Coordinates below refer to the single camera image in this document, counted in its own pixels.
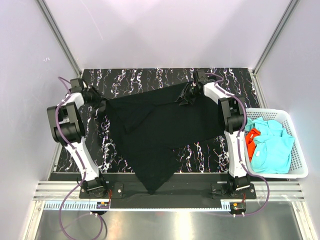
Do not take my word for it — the black t shirt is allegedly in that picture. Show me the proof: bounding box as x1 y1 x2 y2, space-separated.
105 83 224 195

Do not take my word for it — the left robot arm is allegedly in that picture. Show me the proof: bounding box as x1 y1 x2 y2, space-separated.
46 76 108 198

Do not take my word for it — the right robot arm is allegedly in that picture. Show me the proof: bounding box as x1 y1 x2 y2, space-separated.
176 69 251 200

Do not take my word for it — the black marbled table mat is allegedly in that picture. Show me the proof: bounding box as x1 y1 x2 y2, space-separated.
53 67 262 174

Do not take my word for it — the orange t shirt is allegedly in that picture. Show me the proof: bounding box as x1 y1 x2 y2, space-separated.
245 128 261 162

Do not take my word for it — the white plastic laundry basket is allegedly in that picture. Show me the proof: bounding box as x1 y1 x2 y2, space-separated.
244 108 309 179

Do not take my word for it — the teal t shirt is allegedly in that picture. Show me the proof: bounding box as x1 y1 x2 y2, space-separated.
245 117 295 174

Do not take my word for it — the left connector board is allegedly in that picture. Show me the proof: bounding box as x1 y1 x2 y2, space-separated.
96 201 110 210

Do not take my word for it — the connector board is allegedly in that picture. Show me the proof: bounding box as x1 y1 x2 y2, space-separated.
231 202 247 211
96 201 110 210

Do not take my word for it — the right connector board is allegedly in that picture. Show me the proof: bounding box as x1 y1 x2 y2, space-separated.
231 202 247 211

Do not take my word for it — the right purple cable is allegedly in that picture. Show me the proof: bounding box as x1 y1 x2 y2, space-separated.
204 72 270 217

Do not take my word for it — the purple cable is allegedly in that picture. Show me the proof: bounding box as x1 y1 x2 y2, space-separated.
54 76 108 239
204 72 270 217

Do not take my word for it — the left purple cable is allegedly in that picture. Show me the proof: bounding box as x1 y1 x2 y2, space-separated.
54 76 108 239

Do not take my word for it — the right aluminium frame post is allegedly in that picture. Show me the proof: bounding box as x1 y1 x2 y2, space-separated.
251 0 301 76

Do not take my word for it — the aluminium frame post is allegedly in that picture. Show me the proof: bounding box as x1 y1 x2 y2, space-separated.
251 0 301 76
35 0 82 77

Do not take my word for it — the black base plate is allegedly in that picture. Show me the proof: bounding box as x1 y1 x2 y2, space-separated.
79 172 257 208

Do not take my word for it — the left aluminium frame post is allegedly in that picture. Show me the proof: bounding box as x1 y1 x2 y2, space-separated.
35 0 82 77

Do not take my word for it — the white slotted cable duct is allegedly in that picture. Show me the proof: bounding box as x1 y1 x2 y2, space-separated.
43 200 232 212

